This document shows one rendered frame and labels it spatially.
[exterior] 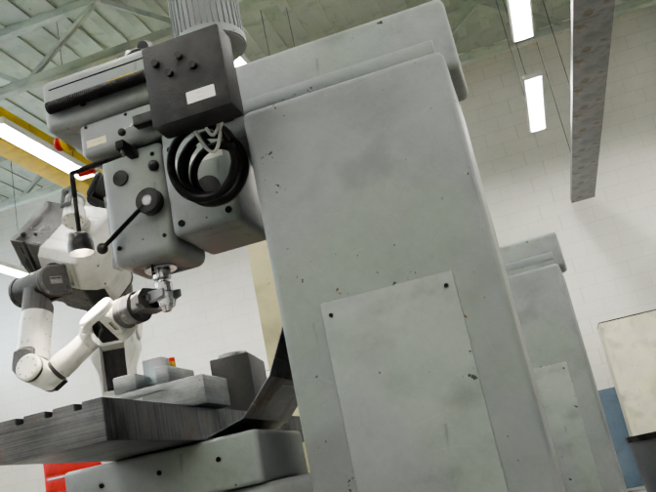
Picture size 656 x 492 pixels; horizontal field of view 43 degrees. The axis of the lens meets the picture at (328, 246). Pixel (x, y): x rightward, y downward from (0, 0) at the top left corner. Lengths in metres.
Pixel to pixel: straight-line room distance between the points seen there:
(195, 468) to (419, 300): 0.64
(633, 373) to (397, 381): 8.45
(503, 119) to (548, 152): 0.79
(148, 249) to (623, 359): 8.40
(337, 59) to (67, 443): 1.13
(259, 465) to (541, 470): 0.62
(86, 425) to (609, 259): 9.96
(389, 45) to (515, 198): 9.38
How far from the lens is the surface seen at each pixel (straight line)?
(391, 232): 1.82
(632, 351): 10.17
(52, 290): 2.55
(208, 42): 1.97
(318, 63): 2.15
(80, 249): 2.42
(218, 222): 2.09
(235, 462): 1.94
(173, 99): 1.95
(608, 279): 11.17
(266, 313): 3.97
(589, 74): 7.53
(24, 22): 9.94
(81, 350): 2.41
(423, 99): 1.91
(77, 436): 1.63
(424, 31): 2.12
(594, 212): 11.36
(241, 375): 2.45
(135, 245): 2.20
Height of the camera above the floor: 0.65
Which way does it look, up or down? 16 degrees up
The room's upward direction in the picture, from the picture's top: 12 degrees counter-clockwise
